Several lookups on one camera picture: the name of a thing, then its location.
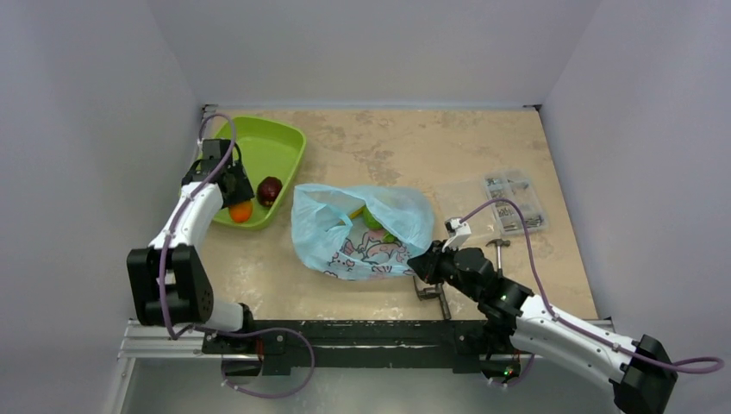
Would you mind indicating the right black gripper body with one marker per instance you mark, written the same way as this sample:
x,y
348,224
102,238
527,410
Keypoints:
x,y
427,265

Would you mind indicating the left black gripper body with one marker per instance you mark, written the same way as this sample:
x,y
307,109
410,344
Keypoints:
x,y
242,190

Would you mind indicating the orange red fake mango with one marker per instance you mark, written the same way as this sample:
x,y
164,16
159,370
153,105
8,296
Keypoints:
x,y
241,212

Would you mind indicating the red fake apple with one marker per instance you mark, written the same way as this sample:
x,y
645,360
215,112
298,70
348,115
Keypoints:
x,y
268,190

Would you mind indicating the green fake lime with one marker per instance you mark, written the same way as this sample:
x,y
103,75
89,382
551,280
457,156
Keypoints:
x,y
370,221

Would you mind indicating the light blue plastic bag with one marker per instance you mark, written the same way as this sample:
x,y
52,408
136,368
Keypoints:
x,y
326,240

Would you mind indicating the green fake leafy vegetable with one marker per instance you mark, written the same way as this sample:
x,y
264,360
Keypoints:
x,y
389,238

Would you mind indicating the yellow fake banana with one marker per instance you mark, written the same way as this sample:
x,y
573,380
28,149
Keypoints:
x,y
356,213

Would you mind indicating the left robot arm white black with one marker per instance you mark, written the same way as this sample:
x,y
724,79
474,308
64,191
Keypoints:
x,y
167,277

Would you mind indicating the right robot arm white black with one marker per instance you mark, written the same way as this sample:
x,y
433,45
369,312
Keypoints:
x,y
636,370

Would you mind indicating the lime green plastic tray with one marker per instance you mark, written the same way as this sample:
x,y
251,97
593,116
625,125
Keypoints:
x,y
265,148

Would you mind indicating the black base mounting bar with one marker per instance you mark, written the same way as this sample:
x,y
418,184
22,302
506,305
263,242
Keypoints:
x,y
278,346

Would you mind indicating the clear plastic screw box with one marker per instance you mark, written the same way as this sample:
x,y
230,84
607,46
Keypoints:
x,y
517,206

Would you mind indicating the dark metal clamp bracket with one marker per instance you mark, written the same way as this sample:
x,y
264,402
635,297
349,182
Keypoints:
x,y
429,292

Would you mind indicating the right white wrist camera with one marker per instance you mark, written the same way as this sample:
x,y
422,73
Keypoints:
x,y
458,233

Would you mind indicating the small black-handled hammer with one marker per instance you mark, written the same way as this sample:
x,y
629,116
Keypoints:
x,y
499,244

